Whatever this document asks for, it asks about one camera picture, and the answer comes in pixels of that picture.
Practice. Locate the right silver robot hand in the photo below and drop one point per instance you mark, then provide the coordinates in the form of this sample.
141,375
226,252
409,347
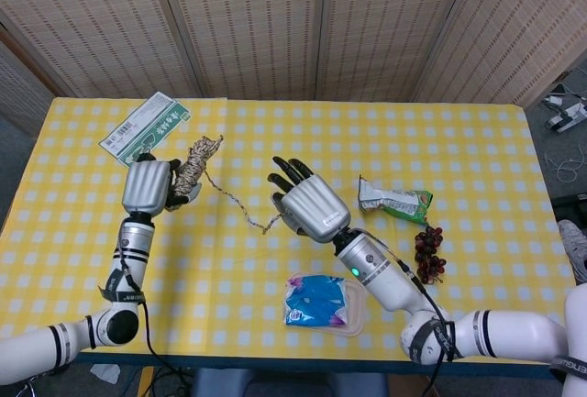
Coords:
316,209

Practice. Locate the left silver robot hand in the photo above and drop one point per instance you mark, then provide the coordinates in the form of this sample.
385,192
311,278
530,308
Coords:
144,186

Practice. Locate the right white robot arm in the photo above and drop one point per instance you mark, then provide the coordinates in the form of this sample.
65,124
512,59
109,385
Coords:
390,287

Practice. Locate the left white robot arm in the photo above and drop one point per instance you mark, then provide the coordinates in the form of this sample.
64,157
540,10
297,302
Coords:
133,241

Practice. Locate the flattened green white carton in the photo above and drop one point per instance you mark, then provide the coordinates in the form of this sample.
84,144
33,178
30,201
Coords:
147,126

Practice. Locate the yellow checkered tablecloth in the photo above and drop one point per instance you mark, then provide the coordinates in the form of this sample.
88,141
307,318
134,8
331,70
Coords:
293,131

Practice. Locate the green crumpled snack bag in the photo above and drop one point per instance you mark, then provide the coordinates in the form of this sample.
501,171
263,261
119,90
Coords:
403,206

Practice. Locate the blue tissue pack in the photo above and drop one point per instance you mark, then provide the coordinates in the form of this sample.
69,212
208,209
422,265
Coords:
316,301

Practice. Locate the dark red grape bunch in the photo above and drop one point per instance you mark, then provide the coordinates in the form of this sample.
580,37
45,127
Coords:
428,250

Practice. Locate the woven folding screen panel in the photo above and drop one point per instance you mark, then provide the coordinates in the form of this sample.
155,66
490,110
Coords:
252,25
518,35
91,25
18,90
390,25

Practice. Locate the white crumpled cloth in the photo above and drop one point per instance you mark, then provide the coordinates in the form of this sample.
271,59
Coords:
106,373

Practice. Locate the yellow bar under table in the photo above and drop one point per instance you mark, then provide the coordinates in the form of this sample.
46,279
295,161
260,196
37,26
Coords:
146,383

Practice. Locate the black box on floor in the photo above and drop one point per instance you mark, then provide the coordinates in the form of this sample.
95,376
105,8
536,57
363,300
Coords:
568,206

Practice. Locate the white device on floor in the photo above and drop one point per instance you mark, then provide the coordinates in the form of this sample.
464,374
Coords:
566,115

